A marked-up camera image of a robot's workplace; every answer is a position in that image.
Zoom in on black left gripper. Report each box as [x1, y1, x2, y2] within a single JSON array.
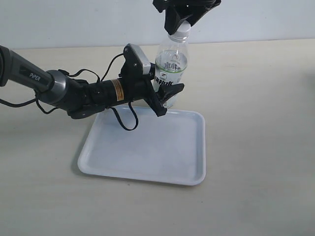
[[108, 73, 185, 117]]

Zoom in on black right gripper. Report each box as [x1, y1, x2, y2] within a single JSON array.
[[153, 0, 221, 35]]

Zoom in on white bottle cap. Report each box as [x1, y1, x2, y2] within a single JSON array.
[[172, 21, 191, 39]]

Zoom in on clear plastic drink bottle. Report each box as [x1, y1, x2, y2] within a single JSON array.
[[152, 34, 189, 108]]

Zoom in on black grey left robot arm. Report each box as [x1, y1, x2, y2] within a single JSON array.
[[0, 44, 184, 119]]

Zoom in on white plastic tray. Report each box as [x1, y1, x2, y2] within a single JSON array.
[[77, 107, 206, 186]]

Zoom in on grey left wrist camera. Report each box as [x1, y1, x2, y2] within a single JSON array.
[[121, 43, 151, 78]]

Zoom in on black camera cable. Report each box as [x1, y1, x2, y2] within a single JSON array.
[[36, 54, 140, 131]]

